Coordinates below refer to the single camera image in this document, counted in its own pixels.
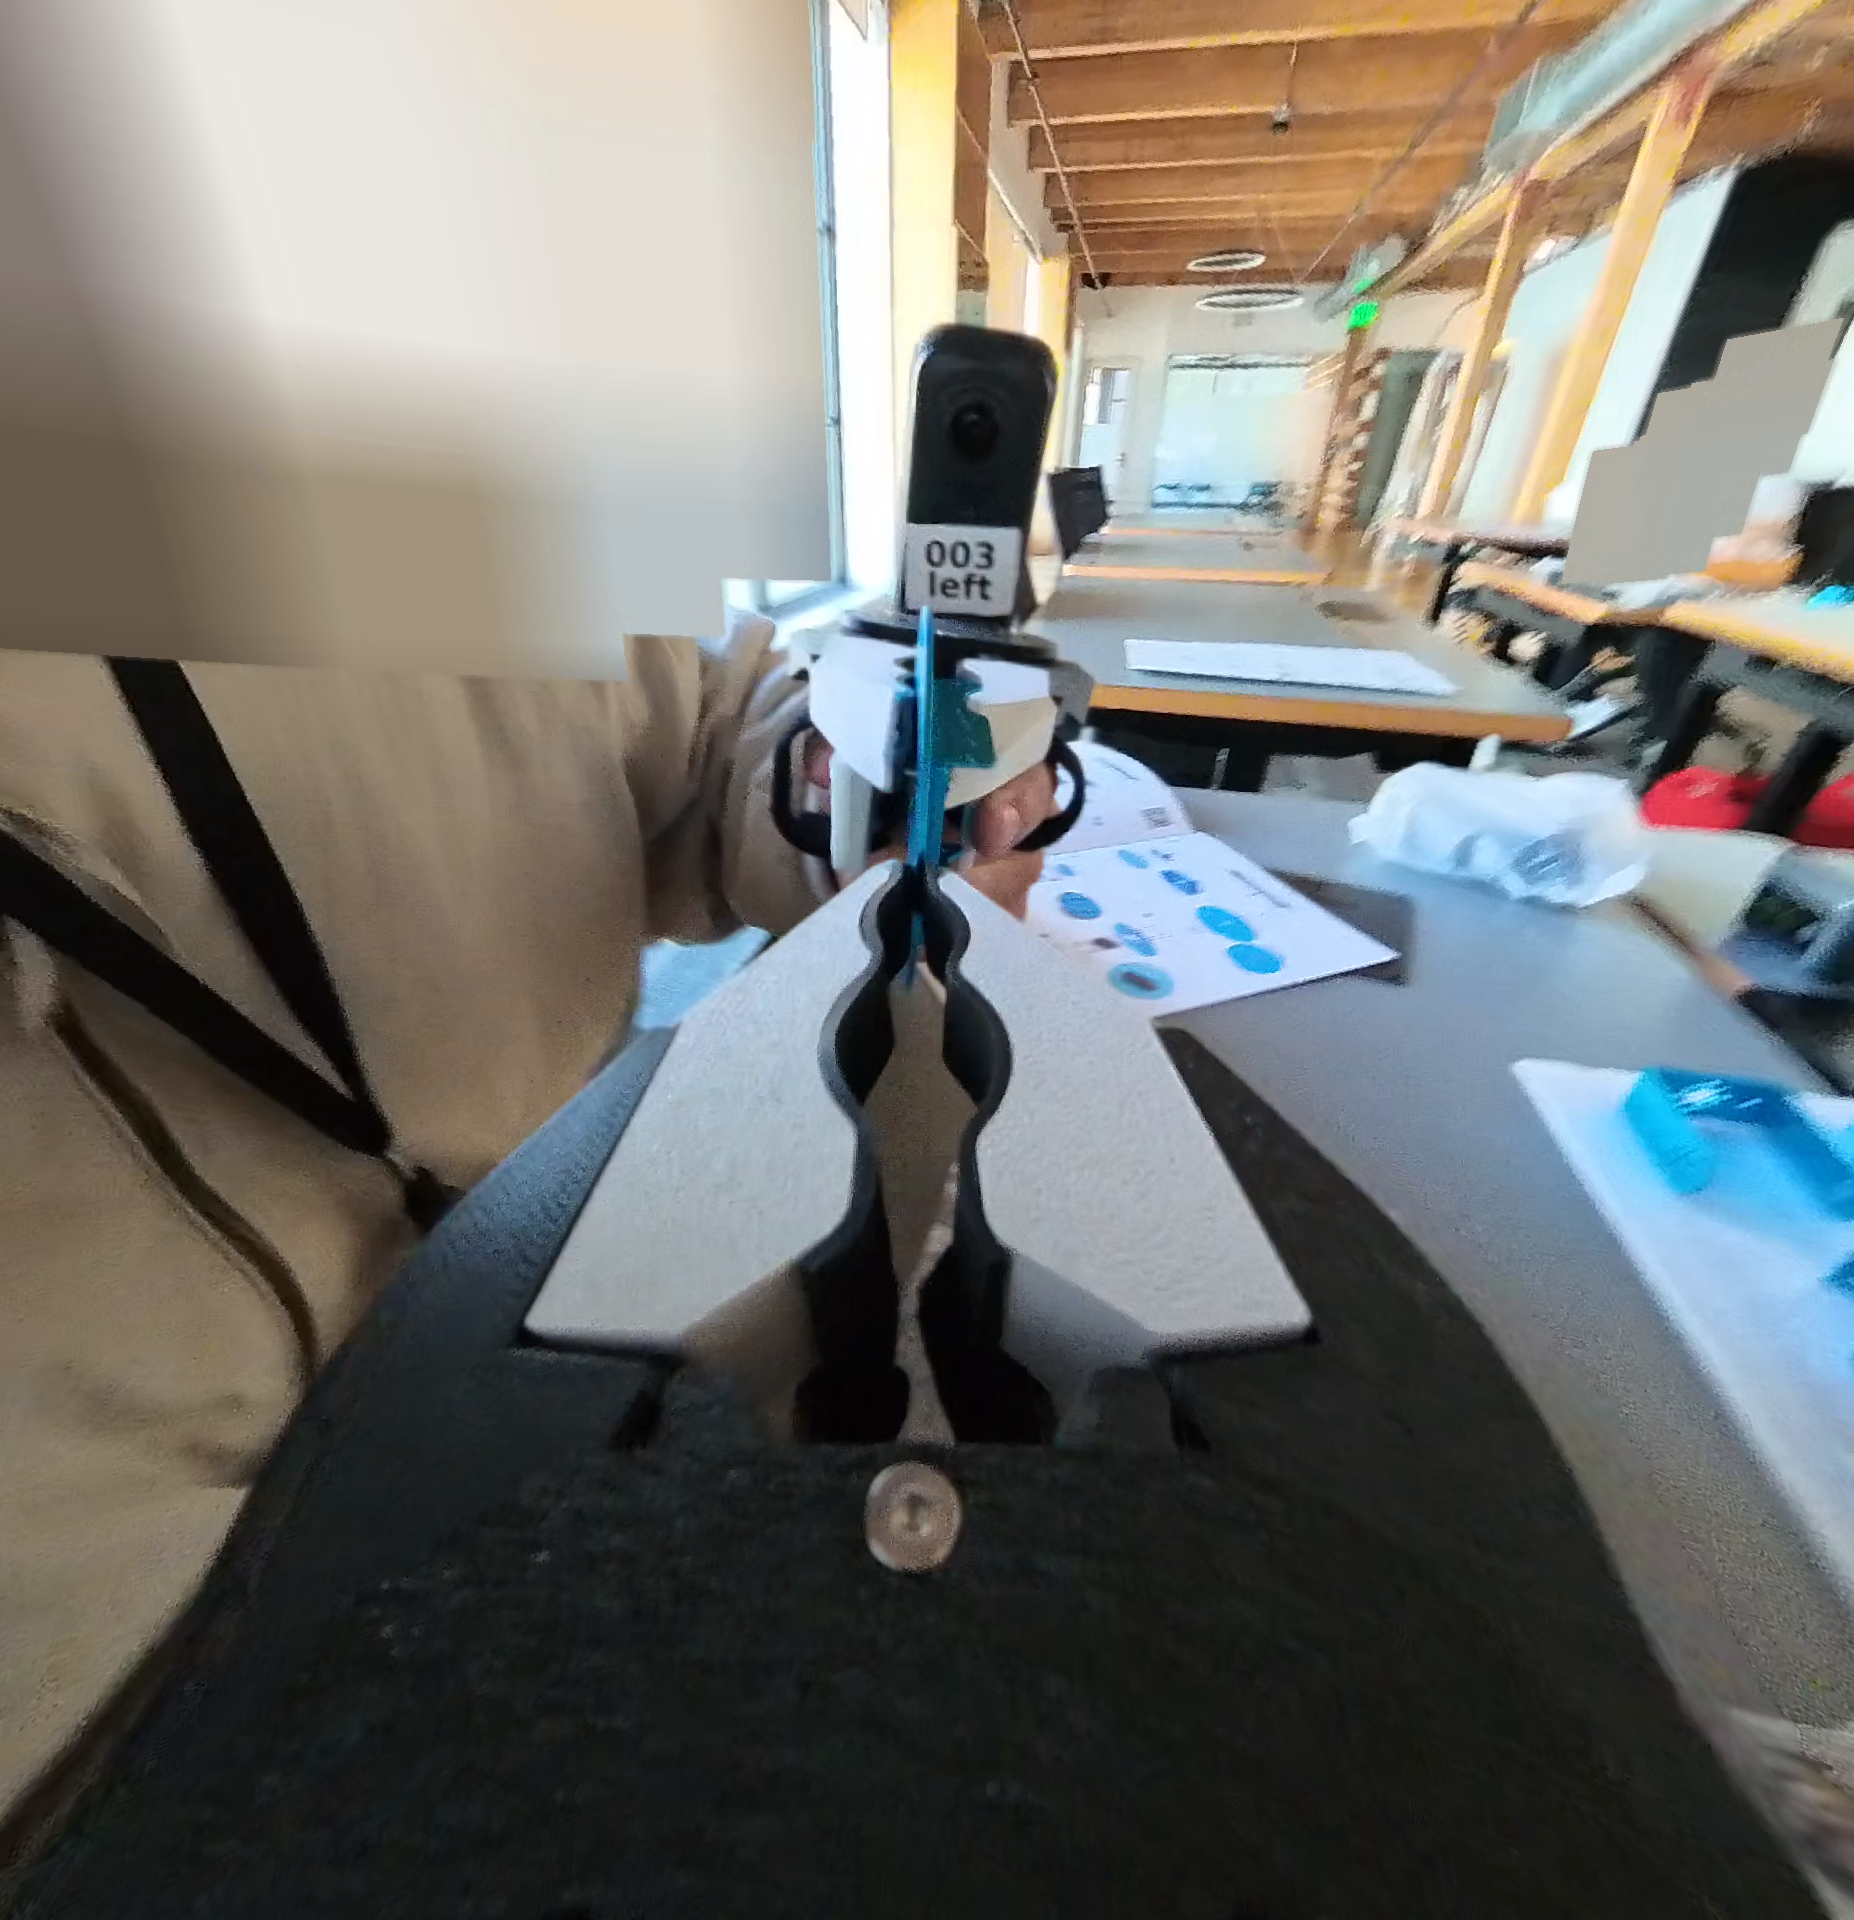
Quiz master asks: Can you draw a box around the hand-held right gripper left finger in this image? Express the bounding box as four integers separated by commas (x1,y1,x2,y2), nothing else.
522,868,893,1424

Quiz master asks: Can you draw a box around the blue round metal plate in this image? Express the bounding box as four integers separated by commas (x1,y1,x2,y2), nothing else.
909,608,945,994

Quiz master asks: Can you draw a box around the blue perforated mounting bracket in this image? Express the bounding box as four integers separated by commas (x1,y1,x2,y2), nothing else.
927,682,990,872

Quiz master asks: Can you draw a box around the white plastic bag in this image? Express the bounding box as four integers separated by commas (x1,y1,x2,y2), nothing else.
1346,761,1656,909

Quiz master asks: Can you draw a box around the white foam sheet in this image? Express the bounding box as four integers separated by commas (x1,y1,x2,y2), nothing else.
1511,1058,1854,1591

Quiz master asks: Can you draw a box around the person's left hand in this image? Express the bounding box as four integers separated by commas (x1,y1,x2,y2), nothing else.
964,761,1065,866

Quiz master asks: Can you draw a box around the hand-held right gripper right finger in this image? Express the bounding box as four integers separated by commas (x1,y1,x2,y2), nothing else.
933,874,1314,1409

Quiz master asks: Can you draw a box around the small white printed sheet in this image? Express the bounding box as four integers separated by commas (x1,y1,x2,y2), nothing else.
1084,742,1195,857

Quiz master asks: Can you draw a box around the black bag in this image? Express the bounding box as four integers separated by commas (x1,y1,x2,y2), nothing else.
1789,479,1854,598

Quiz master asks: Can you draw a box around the white instruction sheet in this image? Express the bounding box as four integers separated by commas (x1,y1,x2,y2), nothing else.
1017,829,1402,1011

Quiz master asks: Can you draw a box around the grey device with display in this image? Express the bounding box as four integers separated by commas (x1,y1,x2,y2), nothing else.
1715,855,1854,1088

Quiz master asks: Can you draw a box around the white paper sheet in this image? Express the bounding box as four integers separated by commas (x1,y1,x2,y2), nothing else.
1122,637,1462,701

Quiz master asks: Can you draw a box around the wooden office table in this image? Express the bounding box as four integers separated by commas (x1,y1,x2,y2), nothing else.
1393,516,1854,706
1039,577,1574,785

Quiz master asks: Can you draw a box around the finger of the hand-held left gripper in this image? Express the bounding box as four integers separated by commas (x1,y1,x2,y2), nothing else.
807,643,916,801
942,665,1057,811

